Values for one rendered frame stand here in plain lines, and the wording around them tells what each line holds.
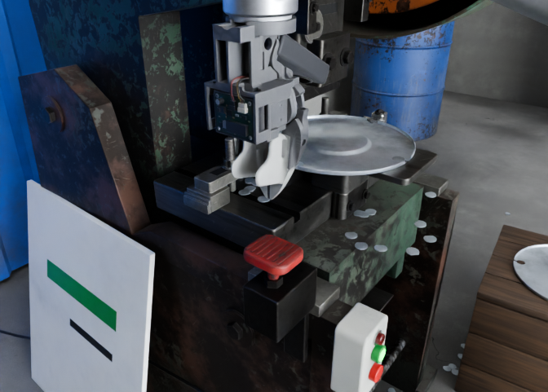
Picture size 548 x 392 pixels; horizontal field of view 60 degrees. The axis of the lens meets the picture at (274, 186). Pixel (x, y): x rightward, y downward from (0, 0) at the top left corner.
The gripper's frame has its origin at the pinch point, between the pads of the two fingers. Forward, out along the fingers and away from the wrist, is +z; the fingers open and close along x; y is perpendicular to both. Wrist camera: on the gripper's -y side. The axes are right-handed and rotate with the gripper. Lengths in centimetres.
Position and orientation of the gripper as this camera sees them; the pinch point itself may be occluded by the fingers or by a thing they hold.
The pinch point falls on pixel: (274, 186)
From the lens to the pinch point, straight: 58.7
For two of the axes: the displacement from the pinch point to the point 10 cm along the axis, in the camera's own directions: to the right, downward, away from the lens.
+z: 0.0, 8.9, 4.5
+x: 7.8, 2.8, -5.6
